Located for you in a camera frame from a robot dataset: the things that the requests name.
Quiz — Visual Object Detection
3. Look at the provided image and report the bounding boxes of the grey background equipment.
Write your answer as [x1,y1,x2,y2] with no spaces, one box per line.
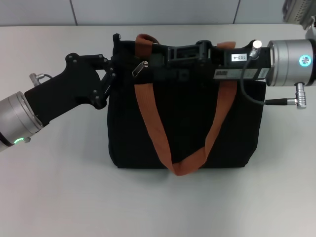
[282,0,316,40]

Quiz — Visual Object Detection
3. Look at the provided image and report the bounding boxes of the black fabric bag orange handles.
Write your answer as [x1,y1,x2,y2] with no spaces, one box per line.
[107,33,267,177]

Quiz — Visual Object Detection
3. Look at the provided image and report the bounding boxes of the silver metal zipper pull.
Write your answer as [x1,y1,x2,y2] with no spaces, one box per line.
[131,60,150,79]

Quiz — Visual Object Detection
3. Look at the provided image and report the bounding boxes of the right gripper cable with connector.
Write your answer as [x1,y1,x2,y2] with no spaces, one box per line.
[239,40,307,110]

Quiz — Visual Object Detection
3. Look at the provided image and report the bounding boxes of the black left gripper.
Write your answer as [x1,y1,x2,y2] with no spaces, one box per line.
[24,52,119,125]

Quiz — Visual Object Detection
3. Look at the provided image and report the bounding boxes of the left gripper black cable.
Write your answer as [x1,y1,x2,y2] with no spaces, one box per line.
[29,72,53,85]

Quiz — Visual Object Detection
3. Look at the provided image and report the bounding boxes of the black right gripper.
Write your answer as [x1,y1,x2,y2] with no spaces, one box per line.
[153,40,272,82]

